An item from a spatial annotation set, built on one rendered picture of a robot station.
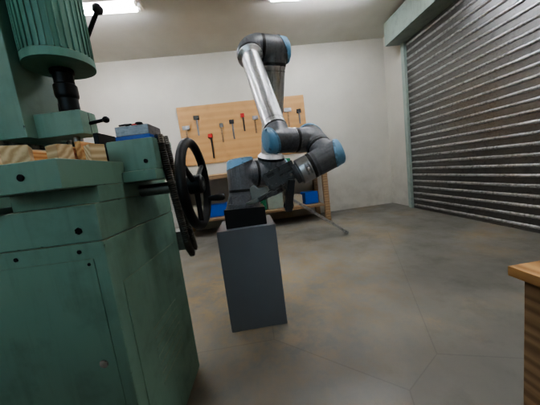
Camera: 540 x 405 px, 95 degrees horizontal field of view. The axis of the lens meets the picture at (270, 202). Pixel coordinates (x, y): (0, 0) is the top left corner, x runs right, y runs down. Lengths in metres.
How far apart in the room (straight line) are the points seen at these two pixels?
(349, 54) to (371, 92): 0.71
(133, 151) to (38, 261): 0.35
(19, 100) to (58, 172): 0.41
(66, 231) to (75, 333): 0.26
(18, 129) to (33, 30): 0.26
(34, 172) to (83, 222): 0.14
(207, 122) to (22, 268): 3.60
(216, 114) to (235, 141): 0.50
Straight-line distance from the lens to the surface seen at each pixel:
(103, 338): 0.81
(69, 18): 1.03
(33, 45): 0.99
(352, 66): 4.75
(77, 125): 0.95
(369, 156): 4.59
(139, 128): 0.83
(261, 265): 1.33
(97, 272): 0.74
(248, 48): 1.25
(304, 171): 0.83
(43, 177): 0.66
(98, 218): 0.71
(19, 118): 1.00
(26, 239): 0.82
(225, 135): 4.12
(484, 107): 3.40
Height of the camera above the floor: 0.82
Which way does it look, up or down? 7 degrees down
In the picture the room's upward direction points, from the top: 7 degrees counter-clockwise
